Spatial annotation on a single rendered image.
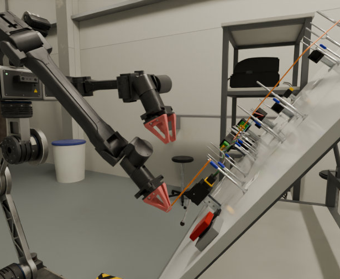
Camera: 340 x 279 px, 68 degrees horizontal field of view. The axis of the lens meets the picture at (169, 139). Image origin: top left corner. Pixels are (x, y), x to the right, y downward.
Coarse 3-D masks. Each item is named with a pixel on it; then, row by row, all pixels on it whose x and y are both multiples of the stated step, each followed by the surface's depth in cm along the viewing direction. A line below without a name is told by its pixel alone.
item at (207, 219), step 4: (208, 212) 52; (208, 216) 50; (212, 216) 51; (204, 220) 48; (208, 220) 49; (200, 224) 48; (204, 224) 48; (208, 224) 48; (196, 228) 49; (200, 228) 48; (204, 228) 48; (208, 228) 49; (192, 232) 49; (196, 232) 48; (200, 232) 48; (204, 232) 49; (192, 236) 49; (196, 236) 49; (200, 236) 49; (192, 240) 49
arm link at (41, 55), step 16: (16, 48) 66; (48, 48) 72; (16, 64) 67; (32, 64) 69; (48, 64) 70; (48, 80) 70; (64, 80) 71; (64, 96) 71; (80, 96) 73; (80, 112) 72; (96, 128) 73; (112, 128) 77; (96, 144) 75; (112, 144) 75
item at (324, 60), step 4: (320, 48) 92; (312, 52) 90; (316, 52) 92; (320, 52) 91; (308, 56) 91; (312, 56) 93; (316, 56) 92; (320, 56) 89; (324, 56) 90; (312, 60) 91; (316, 60) 90; (320, 60) 91; (324, 60) 92; (328, 60) 91; (328, 64) 92; (332, 64) 91
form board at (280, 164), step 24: (336, 72) 72; (312, 96) 77; (336, 96) 47; (312, 120) 50; (336, 120) 35; (264, 144) 94; (288, 144) 53; (312, 144) 37; (240, 168) 105; (264, 168) 56; (288, 168) 38; (216, 192) 121; (240, 192) 60; (264, 192) 40; (240, 216) 42; (216, 240) 44; (168, 264) 76; (192, 264) 46
